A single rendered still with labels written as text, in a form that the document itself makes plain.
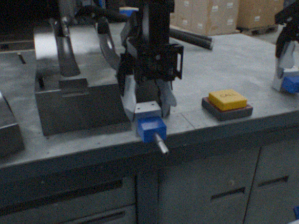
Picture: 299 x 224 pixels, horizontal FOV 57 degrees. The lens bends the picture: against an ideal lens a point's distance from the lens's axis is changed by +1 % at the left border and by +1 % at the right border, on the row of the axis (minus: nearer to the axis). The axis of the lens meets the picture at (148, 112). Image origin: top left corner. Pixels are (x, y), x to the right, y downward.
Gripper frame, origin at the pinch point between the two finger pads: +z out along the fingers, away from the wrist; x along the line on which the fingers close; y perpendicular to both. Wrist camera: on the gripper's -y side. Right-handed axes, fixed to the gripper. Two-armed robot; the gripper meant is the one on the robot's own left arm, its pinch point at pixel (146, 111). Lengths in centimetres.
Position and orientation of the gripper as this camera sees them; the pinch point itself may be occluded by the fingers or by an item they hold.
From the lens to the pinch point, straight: 50.8
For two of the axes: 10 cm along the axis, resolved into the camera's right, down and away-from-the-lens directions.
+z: 0.0, 8.8, 4.8
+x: 9.6, -1.4, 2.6
